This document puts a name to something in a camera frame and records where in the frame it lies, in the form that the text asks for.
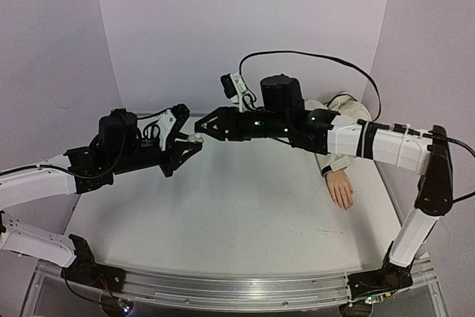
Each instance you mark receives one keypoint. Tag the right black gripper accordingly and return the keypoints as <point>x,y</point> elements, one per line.
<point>230,124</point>

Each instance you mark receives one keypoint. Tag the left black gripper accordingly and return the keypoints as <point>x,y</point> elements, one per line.
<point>175,159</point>

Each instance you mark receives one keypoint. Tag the white nail polish bottle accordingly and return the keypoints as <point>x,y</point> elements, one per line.
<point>195,138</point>

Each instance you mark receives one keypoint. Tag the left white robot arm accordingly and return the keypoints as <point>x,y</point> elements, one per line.
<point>37,181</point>

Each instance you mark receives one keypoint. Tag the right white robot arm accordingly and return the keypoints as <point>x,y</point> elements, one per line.
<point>425,153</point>

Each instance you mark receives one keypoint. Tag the beige jacket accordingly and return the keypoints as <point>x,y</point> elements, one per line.
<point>344,104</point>

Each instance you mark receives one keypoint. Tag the mannequin hand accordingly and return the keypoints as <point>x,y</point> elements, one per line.
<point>340,188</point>

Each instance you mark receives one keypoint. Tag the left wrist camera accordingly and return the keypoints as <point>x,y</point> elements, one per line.
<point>170,123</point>

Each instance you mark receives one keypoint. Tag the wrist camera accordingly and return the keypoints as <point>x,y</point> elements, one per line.
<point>237,92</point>
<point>170,123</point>

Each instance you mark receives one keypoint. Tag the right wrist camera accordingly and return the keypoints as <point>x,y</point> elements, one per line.
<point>237,92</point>

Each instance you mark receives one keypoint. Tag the aluminium front rail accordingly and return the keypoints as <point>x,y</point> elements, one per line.
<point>146,293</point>

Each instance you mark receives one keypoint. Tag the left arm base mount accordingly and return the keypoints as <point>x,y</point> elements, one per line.
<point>86,271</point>

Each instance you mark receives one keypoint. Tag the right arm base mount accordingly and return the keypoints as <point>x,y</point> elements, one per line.
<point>389,278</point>

